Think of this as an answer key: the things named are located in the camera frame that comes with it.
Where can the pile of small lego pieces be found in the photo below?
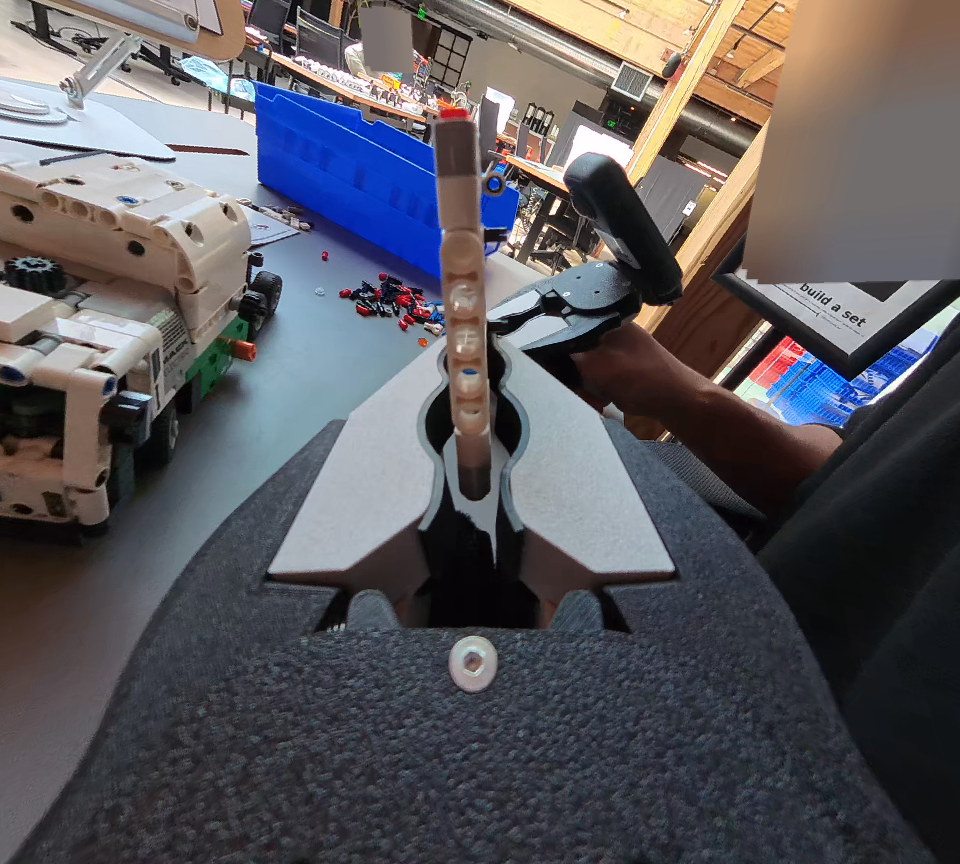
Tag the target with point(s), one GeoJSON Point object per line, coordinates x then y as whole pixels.
{"type": "Point", "coordinates": [394, 302]}

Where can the black framed sign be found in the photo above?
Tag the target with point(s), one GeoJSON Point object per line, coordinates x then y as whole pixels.
{"type": "Point", "coordinates": [840, 313]}

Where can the stack of plastic crates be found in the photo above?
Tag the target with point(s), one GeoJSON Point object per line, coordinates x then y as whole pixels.
{"type": "Point", "coordinates": [825, 388]}

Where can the small white paper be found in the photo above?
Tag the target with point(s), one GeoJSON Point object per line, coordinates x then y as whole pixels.
{"type": "Point", "coordinates": [266, 227]}

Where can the black office chair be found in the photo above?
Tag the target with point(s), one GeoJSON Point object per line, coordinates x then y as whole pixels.
{"type": "Point", "coordinates": [319, 38]}
{"type": "Point", "coordinates": [268, 13]}

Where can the person's right forearm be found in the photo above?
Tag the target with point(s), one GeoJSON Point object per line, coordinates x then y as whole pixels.
{"type": "Point", "coordinates": [750, 422]}

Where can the grey air duct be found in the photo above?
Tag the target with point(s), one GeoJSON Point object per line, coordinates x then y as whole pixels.
{"type": "Point", "coordinates": [525, 32]}

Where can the white grey lego panel assembly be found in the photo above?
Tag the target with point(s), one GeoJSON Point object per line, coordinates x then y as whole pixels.
{"type": "Point", "coordinates": [461, 324]}

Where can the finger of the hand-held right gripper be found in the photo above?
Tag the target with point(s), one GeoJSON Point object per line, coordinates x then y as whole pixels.
{"type": "Point", "coordinates": [529, 309]}

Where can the person's black top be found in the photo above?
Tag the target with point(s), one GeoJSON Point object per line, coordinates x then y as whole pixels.
{"type": "Point", "coordinates": [885, 579]}

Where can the blue plastic bin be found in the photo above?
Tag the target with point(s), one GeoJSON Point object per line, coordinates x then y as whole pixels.
{"type": "Point", "coordinates": [352, 182]}

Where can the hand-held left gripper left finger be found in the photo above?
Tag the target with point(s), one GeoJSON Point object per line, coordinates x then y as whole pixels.
{"type": "Point", "coordinates": [352, 504]}

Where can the person's right hand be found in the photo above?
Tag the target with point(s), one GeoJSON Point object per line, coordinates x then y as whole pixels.
{"type": "Point", "coordinates": [622, 369]}

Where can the wooden post with red bracket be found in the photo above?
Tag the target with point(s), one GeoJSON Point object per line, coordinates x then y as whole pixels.
{"type": "Point", "coordinates": [697, 62]}

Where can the white green lego truck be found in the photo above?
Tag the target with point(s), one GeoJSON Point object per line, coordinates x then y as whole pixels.
{"type": "Point", "coordinates": [97, 324]}

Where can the long wooden table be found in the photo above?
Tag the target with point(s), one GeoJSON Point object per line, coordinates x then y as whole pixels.
{"type": "Point", "coordinates": [337, 81]}

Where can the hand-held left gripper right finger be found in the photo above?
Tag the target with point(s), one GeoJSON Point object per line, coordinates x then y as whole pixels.
{"type": "Point", "coordinates": [585, 504]}

